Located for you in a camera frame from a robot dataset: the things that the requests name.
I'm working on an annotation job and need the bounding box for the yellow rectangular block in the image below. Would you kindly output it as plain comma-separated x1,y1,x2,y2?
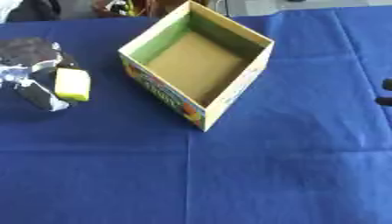
53,67,94,102

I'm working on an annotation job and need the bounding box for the white bag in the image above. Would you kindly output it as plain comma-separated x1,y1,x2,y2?
0,0,25,24

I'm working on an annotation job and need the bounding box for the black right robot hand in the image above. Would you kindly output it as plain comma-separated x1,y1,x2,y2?
374,77,392,108

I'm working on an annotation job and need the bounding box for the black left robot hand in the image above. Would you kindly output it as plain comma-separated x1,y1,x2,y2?
0,37,83,113

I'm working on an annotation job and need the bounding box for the dark bag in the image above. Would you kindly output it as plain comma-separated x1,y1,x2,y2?
6,0,63,22

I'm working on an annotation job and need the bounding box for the open cardboard box green inside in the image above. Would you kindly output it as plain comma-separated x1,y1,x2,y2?
116,0,276,132

